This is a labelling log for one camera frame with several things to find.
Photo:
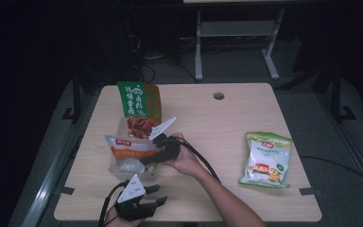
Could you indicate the person's right hand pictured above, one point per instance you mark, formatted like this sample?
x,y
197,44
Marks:
x,y
187,160

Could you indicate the clear plastic container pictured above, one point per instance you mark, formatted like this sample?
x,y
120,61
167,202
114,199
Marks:
x,y
121,171

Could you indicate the white metal stand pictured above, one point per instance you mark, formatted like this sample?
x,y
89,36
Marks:
x,y
236,28

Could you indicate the black table bracket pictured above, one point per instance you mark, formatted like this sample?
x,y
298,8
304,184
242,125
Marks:
x,y
307,191
66,190

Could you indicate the person's left hand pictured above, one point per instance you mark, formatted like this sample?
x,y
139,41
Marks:
x,y
116,220

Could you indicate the white and green food packet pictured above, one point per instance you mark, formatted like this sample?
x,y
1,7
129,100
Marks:
x,y
267,160

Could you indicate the aluminium rail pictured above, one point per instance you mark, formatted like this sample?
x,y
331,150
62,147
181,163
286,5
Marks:
x,y
356,151
53,176

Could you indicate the black metal stand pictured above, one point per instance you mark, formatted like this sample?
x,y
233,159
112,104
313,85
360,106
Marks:
x,y
336,94
76,94

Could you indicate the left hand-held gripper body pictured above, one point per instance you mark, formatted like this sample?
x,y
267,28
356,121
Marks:
x,y
132,206

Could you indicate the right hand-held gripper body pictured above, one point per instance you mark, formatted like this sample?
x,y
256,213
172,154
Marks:
x,y
171,151

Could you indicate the white and orange food packet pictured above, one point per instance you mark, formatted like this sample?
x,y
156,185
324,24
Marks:
x,y
132,151

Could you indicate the green packet with red snacks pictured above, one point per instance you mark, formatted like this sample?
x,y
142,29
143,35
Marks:
x,y
134,101

